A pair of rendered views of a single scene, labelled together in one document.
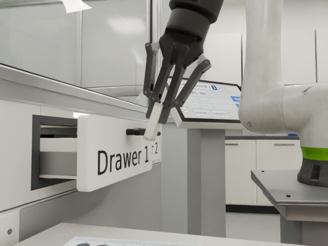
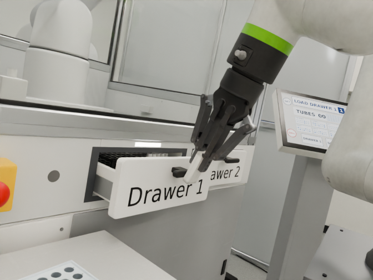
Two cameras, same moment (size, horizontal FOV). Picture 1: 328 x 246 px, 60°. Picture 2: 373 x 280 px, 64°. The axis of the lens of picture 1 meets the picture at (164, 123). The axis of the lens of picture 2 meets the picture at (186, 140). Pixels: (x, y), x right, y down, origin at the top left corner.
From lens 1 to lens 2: 23 cm
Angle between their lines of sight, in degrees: 24
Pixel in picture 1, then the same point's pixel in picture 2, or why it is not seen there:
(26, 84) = (89, 124)
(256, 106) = (338, 163)
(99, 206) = (152, 218)
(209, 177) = (307, 209)
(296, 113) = not seen: outside the picture
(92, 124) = (127, 167)
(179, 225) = not seen: hidden behind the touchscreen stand
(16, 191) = (71, 202)
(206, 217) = (292, 247)
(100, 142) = (135, 181)
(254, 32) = (364, 75)
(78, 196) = not seen: hidden behind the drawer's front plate
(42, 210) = (92, 217)
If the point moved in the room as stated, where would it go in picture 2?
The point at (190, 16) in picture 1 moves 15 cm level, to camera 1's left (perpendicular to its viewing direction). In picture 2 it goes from (237, 80) to (161, 69)
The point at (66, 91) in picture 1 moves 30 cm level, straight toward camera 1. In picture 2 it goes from (129, 125) to (56, 139)
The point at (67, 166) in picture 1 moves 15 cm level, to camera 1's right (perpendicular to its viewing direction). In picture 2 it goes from (108, 193) to (179, 218)
